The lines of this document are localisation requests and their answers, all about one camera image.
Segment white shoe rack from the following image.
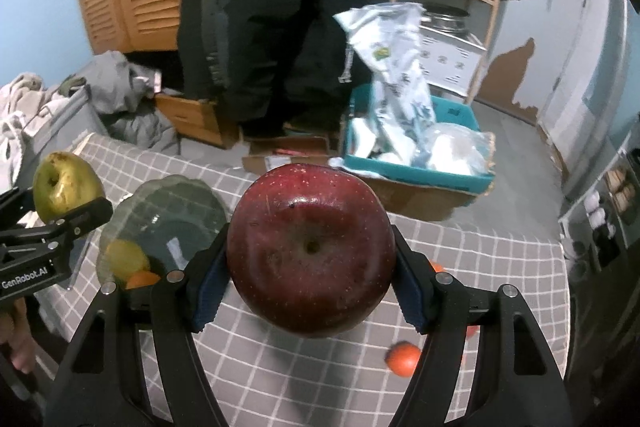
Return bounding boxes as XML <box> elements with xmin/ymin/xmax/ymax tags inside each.
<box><xmin>557</xmin><ymin>132</ymin><xmax>640</xmax><ymax>268</ymax></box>

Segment person's left hand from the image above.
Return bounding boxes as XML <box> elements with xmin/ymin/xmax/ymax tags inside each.
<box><xmin>0</xmin><ymin>297</ymin><xmax>37</xmax><ymax>374</ymax></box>

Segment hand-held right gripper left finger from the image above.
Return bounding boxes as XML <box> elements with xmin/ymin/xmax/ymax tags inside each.
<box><xmin>45</xmin><ymin>227</ymin><xmax>233</xmax><ymax>427</ymax></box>

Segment white crumpled clothes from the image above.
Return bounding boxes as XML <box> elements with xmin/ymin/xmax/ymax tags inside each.
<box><xmin>0</xmin><ymin>74</ymin><xmax>63</xmax><ymax>148</ymax></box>

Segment pale blue door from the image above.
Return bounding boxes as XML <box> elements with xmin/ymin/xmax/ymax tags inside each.
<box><xmin>537</xmin><ymin>0</ymin><xmax>626</xmax><ymax>138</ymax></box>

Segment grey clothing pile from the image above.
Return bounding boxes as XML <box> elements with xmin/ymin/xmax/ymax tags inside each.
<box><xmin>75</xmin><ymin>51</ymin><xmax>181</xmax><ymax>155</ymax></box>

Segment black hooded coat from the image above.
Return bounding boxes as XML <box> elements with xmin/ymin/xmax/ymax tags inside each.
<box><xmin>176</xmin><ymin>0</ymin><xmax>396</xmax><ymax>140</ymax></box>

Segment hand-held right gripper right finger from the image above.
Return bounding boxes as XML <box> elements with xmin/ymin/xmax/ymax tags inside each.
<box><xmin>387</xmin><ymin>224</ymin><xmax>576</xmax><ymax>427</ymax></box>

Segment wooden drawer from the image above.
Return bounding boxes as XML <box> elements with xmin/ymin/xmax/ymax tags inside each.
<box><xmin>154</xmin><ymin>91</ymin><xmax>241</xmax><ymax>150</ymax></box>

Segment clear plastic bag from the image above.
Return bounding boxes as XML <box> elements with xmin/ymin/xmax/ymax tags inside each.
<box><xmin>415</xmin><ymin>122</ymin><xmax>496</xmax><ymax>175</ymax></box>

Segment red apple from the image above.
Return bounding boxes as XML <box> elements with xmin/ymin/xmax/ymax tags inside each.
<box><xmin>226</xmin><ymin>163</ymin><xmax>396</xmax><ymax>339</ymax></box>

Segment steel steamer pot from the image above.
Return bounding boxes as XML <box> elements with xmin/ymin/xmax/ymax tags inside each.
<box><xmin>422</xmin><ymin>4</ymin><xmax>471</xmax><ymax>32</ymax></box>

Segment yellow-green apple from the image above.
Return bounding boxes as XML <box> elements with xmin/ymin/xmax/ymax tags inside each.
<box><xmin>32</xmin><ymin>151</ymin><xmax>107</xmax><ymax>225</ymax></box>

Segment printed rice bag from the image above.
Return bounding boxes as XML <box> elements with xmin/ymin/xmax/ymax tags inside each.
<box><xmin>332</xmin><ymin>2</ymin><xmax>436</xmax><ymax>168</ymax></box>

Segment small orange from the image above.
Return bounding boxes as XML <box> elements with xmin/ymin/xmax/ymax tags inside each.
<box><xmin>125</xmin><ymin>271</ymin><xmax>162</xmax><ymax>290</ymax></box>
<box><xmin>384</xmin><ymin>342</ymin><xmax>422</xmax><ymax>377</ymax></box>

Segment white patterned box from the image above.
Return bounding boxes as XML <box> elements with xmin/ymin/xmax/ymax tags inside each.
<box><xmin>417</xmin><ymin>24</ymin><xmax>488</xmax><ymax>90</ymax></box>

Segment grey metal pipe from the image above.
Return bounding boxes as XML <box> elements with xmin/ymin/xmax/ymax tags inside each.
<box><xmin>560</xmin><ymin>0</ymin><xmax>631</xmax><ymax>208</ymax></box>

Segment grey checkered tablecloth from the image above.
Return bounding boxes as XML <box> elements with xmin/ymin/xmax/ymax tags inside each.
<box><xmin>37</xmin><ymin>132</ymin><xmax>573</xmax><ymax>427</ymax></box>

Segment scalloped glass plate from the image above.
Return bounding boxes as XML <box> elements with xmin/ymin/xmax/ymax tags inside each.
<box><xmin>96</xmin><ymin>174</ymin><xmax>230</xmax><ymax>293</ymax></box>

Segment yellow pear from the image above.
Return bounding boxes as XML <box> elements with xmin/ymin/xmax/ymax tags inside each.
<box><xmin>102</xmin><ymin>239</ymin><xmax>152</xmax><ymax>285</ymax></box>

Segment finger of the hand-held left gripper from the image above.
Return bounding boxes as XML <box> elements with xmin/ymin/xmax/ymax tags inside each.
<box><xmin>0</xmin><ymin>188</ymin><xmax>38</xmax><ymax>228</ymax></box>
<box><xmin>0</xmin><ymin>196</ymin><xmax>115</xmax><ymax>260</ymax></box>

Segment teal plastic crate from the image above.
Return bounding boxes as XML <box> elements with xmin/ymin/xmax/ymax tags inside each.
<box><xmin>342</xmin><ymin>87</ymin><xmax>496</xmax><ymax>195</ymax></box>

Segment dark grey hanging jacket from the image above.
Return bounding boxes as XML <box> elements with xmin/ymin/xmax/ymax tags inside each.
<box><xmin>200</xmin><ymin>0</ymin><xmax>236</xmax><ymax>98</ymax></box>

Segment grey fabric storage bin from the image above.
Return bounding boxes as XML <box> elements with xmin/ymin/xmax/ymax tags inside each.
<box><xmin>20</xmin><ymin>84</ymin><xmax>108</xmax><ymax>158</ymax></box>

